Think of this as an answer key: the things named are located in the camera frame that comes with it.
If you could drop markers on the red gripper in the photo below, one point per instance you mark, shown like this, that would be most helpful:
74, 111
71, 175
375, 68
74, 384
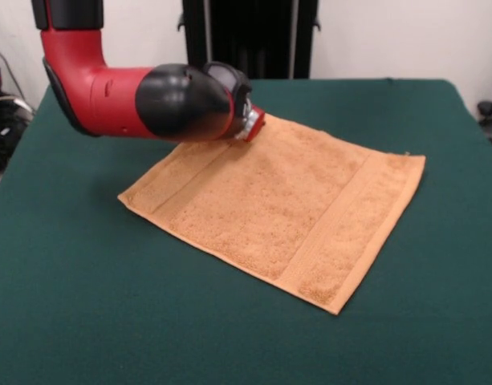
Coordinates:
259, 120

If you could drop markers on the tan terry towel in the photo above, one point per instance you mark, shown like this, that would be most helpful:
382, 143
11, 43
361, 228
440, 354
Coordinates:
269, 208

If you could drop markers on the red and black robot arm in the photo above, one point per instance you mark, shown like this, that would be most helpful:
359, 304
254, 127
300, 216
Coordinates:
109, 100

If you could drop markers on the dark green table cloth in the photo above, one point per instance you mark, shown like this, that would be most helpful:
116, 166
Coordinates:
149, 321

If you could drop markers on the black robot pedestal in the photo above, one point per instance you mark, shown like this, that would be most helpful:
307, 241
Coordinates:
249, 40

